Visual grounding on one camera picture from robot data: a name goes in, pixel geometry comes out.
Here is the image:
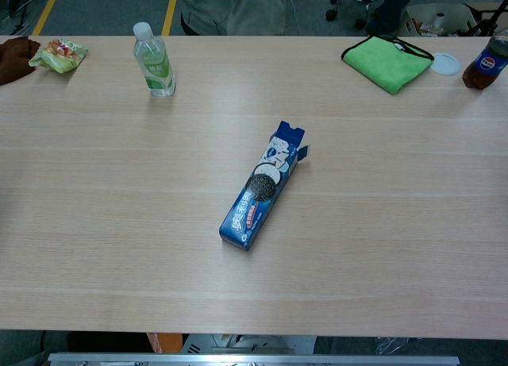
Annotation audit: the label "blue Oreo cookie box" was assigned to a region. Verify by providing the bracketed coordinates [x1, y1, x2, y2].
[218, 120, 311, 252]

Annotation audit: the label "orange object under table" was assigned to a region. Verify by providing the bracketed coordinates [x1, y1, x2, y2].
[146, 333, 190, 354]

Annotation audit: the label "black tripod stand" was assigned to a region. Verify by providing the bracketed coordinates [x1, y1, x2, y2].
[0, 0, 51, 36]
[464, 0, 508, 37]

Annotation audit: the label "dark trouser leg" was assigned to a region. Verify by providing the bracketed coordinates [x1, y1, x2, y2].
[364, 0, 421, 36]

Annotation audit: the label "person's legs khaki trousers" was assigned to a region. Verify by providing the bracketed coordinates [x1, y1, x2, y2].
[173, 0, 287, 37]

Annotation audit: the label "Pepsi cola bottle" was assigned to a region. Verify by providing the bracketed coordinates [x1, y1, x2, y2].
[462, 35, 508, 91]

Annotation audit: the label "clear water bottle green label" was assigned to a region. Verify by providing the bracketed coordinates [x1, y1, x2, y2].
[132, 21, 177, 98]

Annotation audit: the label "green snack bag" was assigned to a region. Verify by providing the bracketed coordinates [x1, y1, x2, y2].
[28, 39, 89, 75]

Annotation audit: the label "green microfibre cloth black trim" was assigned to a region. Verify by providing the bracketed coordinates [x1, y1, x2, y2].
[340, 34, 436, 96]

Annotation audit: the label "aluminium profile rail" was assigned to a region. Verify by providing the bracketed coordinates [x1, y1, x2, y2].
[47, 352, 461, 366]

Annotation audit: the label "brown cloth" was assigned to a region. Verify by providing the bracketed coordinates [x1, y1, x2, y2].
[0, 36, 41, 86]

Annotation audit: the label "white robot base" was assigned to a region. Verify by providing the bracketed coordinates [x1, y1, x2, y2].
[180, 333, 318, 355]

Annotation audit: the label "white round plastic lid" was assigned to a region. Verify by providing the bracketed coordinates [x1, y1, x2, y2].
[430, 52, 460, 76]

